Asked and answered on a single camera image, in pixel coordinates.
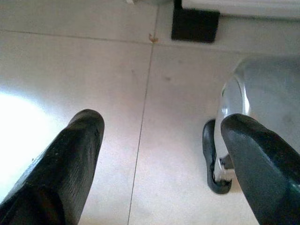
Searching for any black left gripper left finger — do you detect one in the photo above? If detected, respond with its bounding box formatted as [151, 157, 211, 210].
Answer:
[0, 109, 105, 225]

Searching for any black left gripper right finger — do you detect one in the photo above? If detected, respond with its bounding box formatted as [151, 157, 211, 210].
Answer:
[220, 113, 300, 225]

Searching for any black square pad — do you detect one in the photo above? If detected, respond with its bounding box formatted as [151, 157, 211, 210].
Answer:
[171, 0, 221, 44]

